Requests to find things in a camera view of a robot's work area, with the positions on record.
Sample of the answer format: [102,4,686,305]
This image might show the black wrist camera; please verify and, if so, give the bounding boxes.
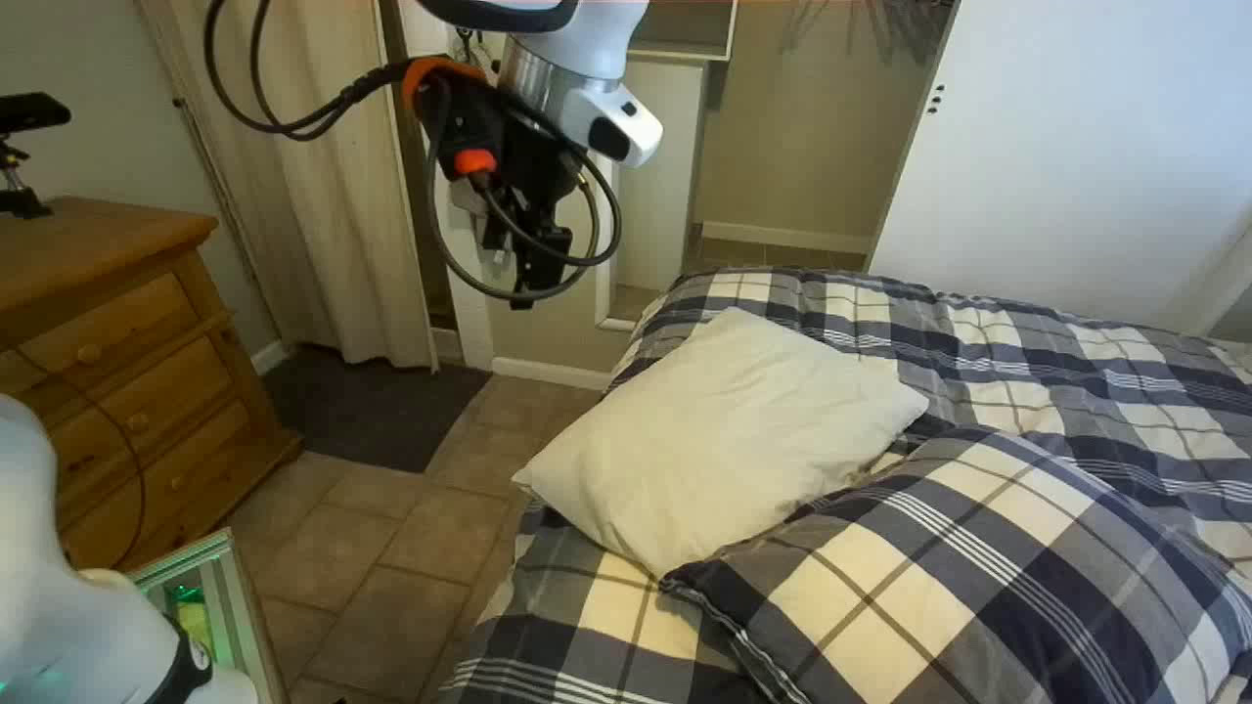
[421,68,509,182]

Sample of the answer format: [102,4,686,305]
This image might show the bed with plaid comforter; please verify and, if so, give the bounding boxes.
[436,266,1252,704]

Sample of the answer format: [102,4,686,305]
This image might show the white pillow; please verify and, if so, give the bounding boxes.
[509,305,936,581]

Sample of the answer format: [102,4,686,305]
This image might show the dark floor rug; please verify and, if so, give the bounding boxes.
[258,340,497,478]

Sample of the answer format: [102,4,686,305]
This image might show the aluminium robot base platform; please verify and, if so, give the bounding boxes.
[128,523,284,704]

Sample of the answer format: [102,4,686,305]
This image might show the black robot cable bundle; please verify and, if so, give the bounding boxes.
[198,0,626,308]

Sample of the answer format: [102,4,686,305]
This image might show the white closet door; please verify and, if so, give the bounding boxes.
[863,0,1252,338]

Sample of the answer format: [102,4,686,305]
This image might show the black camera on tripod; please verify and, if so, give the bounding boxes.
[0,90,78,221]

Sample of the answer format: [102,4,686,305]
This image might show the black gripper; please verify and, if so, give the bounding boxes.
[481,108,587,314]

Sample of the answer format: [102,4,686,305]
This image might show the large checked black pillow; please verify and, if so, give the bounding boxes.
[661,430,1252,704]

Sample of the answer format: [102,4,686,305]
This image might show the wooden dresser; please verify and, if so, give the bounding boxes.
[0,195,310,576]

